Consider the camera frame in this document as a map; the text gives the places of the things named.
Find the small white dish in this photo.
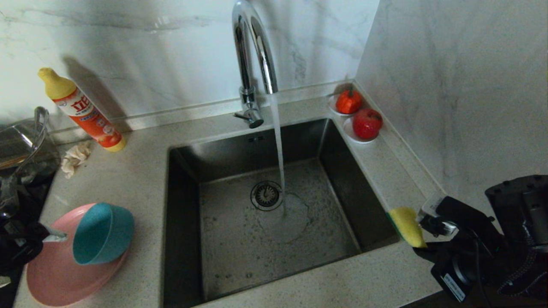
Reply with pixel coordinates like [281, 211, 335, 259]
[328, 94, 364, 117]
[343, 116, 381, 144]

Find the black stovetop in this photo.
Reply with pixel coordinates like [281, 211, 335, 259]
[0, 171, 56, 308]

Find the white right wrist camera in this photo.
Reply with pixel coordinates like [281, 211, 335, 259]
[417, 195, 493, 238]

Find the metal spoon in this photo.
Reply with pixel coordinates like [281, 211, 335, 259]
[26, 106, 50, 165]

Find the yellow green sponge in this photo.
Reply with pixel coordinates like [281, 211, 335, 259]
[389, 207, 428, 249]

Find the pink plate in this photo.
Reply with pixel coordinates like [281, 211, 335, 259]
[27, 203, 131, 307]

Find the orange dish soap bottle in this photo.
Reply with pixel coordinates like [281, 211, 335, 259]
[38, 67, 127, 153]

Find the crumpled white cloth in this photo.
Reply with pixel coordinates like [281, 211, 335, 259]
[61, 141, 92, 179]

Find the round sink drain strainer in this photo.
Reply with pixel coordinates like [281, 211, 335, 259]
[250, 181, 284, 212]

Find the teal bowl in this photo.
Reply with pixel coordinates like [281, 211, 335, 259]
[72, 202, 135, 265]

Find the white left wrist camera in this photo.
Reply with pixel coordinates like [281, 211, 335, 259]
[0, 175, 21, 221]

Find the stainless steel sink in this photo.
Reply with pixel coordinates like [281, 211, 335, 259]
[162, 118, 401, 308]

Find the chrome gooseneck faucet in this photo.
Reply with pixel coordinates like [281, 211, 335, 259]
[231, 0, 279, 129]

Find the red apple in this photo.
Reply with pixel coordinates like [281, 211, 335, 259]
[352, 108, 384, 140]

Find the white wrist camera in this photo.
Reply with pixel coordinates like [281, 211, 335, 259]
[0, 175, 21, 221]
[417, 195, 493, 238]

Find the red tomato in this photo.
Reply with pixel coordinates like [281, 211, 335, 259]
[336, 86, 363, 114]

